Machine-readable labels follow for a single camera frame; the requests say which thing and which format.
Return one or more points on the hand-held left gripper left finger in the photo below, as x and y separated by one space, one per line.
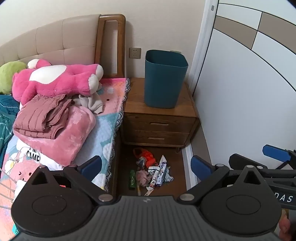
91 166

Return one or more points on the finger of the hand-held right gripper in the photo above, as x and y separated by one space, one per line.
245 162
276 153

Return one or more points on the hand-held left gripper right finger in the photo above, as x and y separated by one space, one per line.
200 168

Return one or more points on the green bottle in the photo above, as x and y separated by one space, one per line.
132 180

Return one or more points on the red plastic bag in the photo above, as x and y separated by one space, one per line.
150 160

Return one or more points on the beige coffee stick sachet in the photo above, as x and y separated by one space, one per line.
149 191

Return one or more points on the teal plastic trash bin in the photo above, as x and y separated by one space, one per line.
165 81

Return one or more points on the person's right hand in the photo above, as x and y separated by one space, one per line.
284 228

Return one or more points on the crumpled white tissue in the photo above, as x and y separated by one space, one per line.
168 177

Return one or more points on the pink fleece blanket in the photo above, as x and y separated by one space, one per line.
69 139

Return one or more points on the white blue printed packet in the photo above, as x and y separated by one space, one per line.
162 166

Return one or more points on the white red printed packet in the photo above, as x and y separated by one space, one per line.
153 178

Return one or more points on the crumpled white green wrapper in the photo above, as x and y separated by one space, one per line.
141 161

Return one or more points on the wooden nightstand drawer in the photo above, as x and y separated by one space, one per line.
159 123
159 138

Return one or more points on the wooden nightstand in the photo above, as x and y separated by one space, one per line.
159 136

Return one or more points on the pink crumpled wrapper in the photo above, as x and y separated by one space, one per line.
142 177

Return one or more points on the white yellow tube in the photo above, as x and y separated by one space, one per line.
139 191

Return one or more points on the beige crumpled cloth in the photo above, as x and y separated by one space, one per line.
94 104

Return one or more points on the white printed shirt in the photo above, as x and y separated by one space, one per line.
30 153

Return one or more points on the mauve folded garment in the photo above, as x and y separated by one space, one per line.
34 115

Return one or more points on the white and brown wardrobe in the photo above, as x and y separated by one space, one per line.
231 81

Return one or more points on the pink plush toy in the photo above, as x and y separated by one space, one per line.
69 81

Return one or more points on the teal blanket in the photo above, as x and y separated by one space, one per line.
7 115

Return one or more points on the green plush toy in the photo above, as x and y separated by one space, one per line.
9 74

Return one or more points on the beige padded headboard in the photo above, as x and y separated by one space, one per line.
57 34

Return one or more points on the beige wall socket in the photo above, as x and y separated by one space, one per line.
135 52

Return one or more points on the wooden headboard frame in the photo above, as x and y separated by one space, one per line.
121 46

